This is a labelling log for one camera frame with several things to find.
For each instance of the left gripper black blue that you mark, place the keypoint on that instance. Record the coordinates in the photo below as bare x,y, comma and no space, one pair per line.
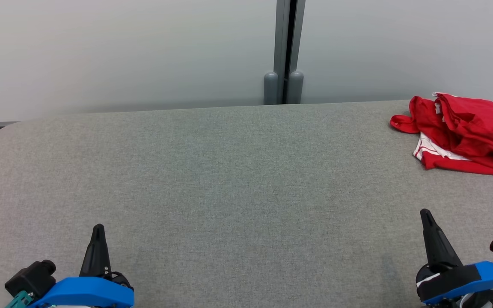
88,293

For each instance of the teal left camera connector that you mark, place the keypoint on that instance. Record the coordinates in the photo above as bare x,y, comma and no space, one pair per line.
17,301

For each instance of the grey partition post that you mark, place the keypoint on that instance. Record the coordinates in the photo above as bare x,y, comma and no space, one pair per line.
281,34

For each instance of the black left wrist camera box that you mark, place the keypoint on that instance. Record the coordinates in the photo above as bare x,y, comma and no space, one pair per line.
30,278

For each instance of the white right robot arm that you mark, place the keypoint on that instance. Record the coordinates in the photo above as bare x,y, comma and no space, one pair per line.
482,301

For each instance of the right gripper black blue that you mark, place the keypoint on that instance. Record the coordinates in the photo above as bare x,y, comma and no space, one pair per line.
456,280

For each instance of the red basketball jersey with number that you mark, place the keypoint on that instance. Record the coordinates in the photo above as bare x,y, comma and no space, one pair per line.
464,167

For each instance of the grey round post foot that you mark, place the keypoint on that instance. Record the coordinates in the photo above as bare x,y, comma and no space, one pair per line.
296,87
271,87

